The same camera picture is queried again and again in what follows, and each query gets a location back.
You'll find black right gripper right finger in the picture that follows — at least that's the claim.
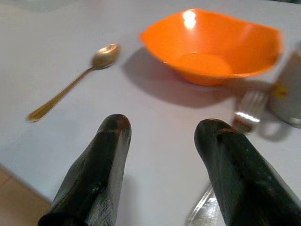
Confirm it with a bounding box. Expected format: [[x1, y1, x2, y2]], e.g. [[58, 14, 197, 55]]
[[194, 118, 301, 226]]

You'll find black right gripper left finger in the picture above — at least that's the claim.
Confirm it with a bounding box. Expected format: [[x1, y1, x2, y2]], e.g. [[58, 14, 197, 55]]
[[37, 113, 132, 226]]

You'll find silver metal fork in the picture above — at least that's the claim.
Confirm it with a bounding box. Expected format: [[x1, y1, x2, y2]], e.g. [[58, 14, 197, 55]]
[[184, 89, 270, 226]]

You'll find grey mug with yellow print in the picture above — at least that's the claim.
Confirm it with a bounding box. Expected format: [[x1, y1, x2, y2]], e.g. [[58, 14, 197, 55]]
[[257, 41, 301, 143]]

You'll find gold metal spoon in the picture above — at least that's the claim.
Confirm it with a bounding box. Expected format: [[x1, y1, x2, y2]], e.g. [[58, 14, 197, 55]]
[[25, 43, 121, 123]]

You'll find orange plastic bowl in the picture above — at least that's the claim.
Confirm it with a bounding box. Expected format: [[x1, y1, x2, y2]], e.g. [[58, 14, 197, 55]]
[[139, 8, 284, 87]]

